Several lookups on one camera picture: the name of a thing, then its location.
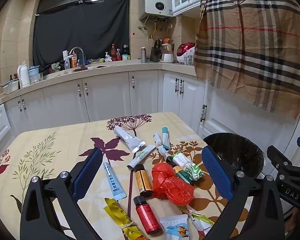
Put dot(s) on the white pump bottle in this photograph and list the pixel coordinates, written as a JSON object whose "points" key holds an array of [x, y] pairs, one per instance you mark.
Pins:
{"points": [[108, 58]]}

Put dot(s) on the white paper bundle green print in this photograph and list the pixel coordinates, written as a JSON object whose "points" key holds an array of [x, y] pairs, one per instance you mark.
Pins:
{"points": [[193, 171]]}

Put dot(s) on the white tube with teal cap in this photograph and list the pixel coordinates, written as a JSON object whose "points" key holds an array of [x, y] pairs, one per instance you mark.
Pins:
{"points": [[165, 138]]}

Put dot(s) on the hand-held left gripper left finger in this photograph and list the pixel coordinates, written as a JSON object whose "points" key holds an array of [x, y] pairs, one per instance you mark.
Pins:
{"points": [[87, 172]]}

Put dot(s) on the pot with lid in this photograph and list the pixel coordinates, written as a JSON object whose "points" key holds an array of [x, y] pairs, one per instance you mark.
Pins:
{"points": [[11, 87]]}

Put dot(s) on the white electric jug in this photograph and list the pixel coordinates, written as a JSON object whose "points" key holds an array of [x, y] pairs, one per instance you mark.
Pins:
{"points": [[166, 56]]}

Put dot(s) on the blue white squeeze tube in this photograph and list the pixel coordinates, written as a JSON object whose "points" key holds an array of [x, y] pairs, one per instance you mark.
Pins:
{"points": [[112, 180]]}

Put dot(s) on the green white wrapper bundle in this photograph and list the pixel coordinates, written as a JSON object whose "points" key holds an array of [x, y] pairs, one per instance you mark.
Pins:
{"points": [[199, 221]]}

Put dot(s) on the silver squeeze tube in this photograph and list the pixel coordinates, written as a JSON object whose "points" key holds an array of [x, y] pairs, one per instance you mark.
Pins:
{"points": [[127, 138]]}

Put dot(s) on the black trash bin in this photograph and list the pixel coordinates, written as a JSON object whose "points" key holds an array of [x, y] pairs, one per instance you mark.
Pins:
{"points": [[239, 150]]}

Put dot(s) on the brown wooden tray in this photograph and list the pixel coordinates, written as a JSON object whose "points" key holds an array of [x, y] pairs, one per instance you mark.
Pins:
{"points": [[80, 69]]}

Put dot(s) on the green bottle with black cap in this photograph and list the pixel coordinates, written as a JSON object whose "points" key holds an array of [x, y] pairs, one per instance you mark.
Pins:
{"points": [[183, 176]]}

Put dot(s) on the red bottle with black cap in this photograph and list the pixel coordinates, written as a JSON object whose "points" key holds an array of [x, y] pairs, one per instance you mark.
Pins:
{"points": [[147, 216]]}

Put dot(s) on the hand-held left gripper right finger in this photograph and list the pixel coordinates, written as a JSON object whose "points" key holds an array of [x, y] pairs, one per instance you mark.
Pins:
{"points": [[217, 172]]}

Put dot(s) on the grey thermos bottle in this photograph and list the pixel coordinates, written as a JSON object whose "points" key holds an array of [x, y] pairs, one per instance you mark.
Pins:
{"points": [[143, 55]]}

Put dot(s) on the chrome faucet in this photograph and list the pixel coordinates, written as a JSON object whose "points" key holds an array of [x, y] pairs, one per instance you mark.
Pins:
{"points": [[76, 48]]}

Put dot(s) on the white kettle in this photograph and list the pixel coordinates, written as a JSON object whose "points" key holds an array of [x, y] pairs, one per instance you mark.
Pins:
{"points": [[24, 76]]}

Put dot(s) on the red rice cooker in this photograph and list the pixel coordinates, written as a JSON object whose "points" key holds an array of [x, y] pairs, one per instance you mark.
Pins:
{"points": [[183, 52]]}

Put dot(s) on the printed mug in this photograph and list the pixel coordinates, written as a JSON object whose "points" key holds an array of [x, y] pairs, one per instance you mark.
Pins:
{"points": [[188, 59]]}

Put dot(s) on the amber bottle with yellow label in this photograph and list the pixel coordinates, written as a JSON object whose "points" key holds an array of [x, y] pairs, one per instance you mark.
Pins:
{"points": [[143, 180]]}

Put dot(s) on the black knife block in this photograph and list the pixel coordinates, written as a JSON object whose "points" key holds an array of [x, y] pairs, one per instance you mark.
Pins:
{"points": [[155, 53]]}

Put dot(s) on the yellow green cloth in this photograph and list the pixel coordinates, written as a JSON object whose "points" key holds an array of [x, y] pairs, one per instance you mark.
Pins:
{"points": [[96, 60]]}

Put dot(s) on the water filter pitcher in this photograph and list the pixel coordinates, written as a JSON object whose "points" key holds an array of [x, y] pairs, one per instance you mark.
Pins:
{"points": [[33, 75]]}

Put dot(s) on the white blue bottle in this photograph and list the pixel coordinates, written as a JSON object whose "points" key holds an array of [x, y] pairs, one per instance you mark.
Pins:
{"points": [[66, 62]]}

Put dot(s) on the orange dish soap bottle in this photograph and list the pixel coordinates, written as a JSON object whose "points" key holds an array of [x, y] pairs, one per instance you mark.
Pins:
{"points": [[74, 61]]}

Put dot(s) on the white pouch with camel print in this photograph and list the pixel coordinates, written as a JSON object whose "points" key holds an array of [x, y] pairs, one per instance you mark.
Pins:
{"points": [[174, 227]]}

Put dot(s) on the dark bottle with red cap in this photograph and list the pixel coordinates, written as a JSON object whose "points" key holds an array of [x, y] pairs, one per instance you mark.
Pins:
{"points": [[113, 53]]}

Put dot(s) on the black curtain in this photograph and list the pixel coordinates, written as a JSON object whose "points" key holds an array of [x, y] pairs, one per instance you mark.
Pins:
{"points": [[77, 25]]}

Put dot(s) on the beige plaid scarf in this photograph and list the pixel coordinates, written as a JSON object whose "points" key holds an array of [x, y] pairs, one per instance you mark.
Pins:
{"points": [[252, 55]]}

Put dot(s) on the person's right hand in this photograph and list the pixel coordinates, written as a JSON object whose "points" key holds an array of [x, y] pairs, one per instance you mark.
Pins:
{"points": [[299, 215]]}

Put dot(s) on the red plastic bag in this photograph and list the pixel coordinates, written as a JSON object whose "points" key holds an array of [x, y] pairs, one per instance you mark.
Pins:
{"points": [[169, 182]]}

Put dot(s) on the white base cabinets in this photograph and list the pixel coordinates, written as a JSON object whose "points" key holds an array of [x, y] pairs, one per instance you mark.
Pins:
{"points": [[105, 97]]}

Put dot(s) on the yellow wrapper bundle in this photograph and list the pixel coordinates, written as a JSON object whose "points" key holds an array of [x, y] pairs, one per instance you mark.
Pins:
{"points": [[117, 212]]}

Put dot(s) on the white green toothpaste tube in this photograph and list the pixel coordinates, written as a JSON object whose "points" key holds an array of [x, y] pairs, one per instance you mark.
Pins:
{"points": [[140, 156]]}

